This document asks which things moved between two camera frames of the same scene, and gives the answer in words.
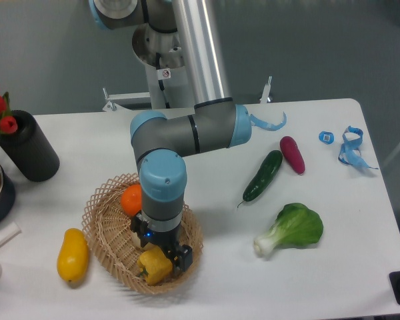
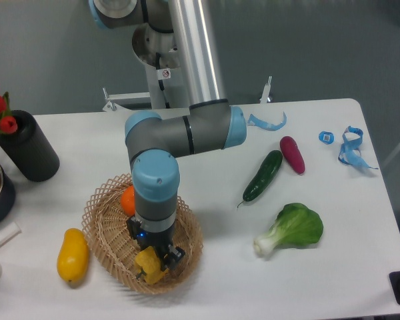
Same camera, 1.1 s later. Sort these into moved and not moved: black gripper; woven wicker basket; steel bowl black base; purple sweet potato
Moved: black gripper
Not moved: steel bowl black base; woven wicker basket; purple sweet potato
